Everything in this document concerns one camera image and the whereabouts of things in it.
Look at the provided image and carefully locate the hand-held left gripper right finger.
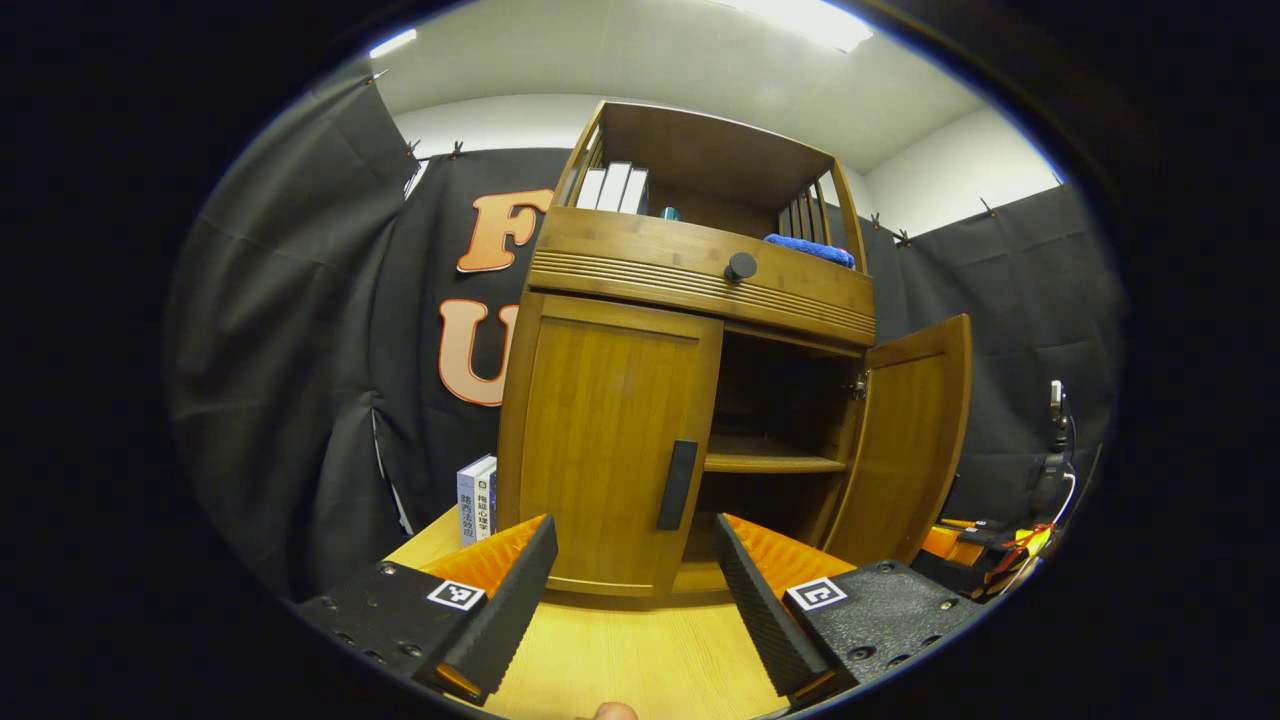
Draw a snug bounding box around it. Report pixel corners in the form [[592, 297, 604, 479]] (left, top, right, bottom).
[[712, 514, 986, 711]]

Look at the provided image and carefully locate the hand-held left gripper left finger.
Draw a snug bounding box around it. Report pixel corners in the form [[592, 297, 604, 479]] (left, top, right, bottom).
[[290, 515, 559, 707]]

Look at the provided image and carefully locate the wooden shoe cabinet door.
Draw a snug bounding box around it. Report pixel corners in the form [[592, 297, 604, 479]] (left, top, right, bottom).
[[518, 295, 724, 598], [822, 314, 973, 568]]

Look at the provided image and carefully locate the black door handle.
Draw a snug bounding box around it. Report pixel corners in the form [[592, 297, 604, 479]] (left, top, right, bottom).
[[656, 440, 700, 532]]

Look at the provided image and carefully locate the wooden double-door shoe cabinet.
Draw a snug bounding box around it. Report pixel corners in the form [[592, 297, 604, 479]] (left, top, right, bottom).
[[497, 100, 877, 601]]

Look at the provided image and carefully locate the wooden cabinet shelf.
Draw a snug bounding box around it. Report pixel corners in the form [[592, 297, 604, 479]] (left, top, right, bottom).
[[703, 435, 849, 474]]

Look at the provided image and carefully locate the wooden cabinet drawer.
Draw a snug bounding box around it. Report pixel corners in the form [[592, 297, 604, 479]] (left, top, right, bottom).
[[528, 207, 877, 348]]

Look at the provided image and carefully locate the blue towel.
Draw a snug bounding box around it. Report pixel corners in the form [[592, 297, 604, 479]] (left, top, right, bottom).
[[763, 234, 857, 270]]

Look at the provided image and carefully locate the white cable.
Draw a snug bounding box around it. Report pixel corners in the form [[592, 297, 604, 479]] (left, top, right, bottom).
[[990, 470, 1078, 597]]

